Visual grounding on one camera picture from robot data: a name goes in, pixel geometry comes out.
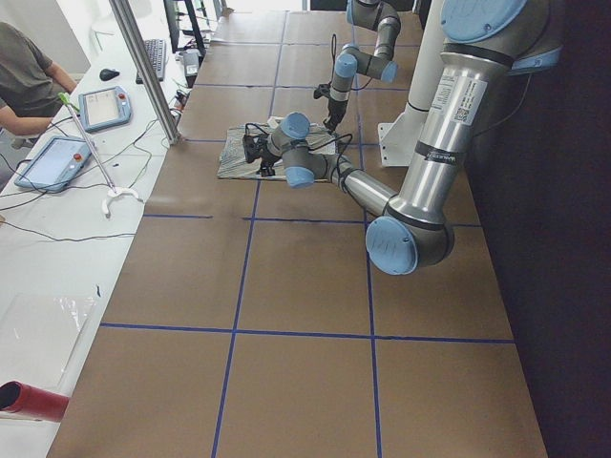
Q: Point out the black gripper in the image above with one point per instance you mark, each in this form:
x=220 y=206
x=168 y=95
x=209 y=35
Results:
x=267 y=162
x=335 y=109

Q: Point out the navy white striped polo shirt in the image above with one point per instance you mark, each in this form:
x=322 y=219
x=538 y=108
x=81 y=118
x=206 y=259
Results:
x=238 y=155

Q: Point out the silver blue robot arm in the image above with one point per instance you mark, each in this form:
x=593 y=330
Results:
x=467 y=46
x=377 y=63

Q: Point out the white curved hook piece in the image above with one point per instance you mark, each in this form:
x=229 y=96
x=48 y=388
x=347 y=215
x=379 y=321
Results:
x=117 y=193

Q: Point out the black keyboard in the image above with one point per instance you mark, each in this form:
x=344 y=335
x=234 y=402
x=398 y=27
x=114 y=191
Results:
x=156 y=53

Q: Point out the far blue teach pendant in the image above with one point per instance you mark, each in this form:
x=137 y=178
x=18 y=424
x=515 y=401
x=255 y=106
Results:
x=104 y=109

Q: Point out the blue teach pendant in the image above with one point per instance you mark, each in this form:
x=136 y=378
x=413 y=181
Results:
x=55 y=165
x=104 y=109

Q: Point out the black computer mouse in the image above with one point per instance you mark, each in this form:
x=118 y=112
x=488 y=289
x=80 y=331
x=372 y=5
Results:
x=108 y=74

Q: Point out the near blue teach pendant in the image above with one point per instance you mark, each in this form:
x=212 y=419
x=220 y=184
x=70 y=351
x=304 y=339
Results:
x=55 y=165

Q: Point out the seated person grey shirt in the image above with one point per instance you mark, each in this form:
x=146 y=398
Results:
x=31 y=83

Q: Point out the clear plastic bag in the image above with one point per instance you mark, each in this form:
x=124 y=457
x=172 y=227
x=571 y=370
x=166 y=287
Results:
x=38 y=336

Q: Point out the red cylinder tube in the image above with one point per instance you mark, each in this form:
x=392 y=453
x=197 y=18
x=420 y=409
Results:
x=33 y=402

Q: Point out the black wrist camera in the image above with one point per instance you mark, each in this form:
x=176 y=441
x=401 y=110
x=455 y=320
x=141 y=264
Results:
x=322 y=90
x=253 y=146

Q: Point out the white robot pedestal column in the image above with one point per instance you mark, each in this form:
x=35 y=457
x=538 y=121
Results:
x=397 y=140

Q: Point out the aluminium frame post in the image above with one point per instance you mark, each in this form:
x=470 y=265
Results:
x=135 y=44

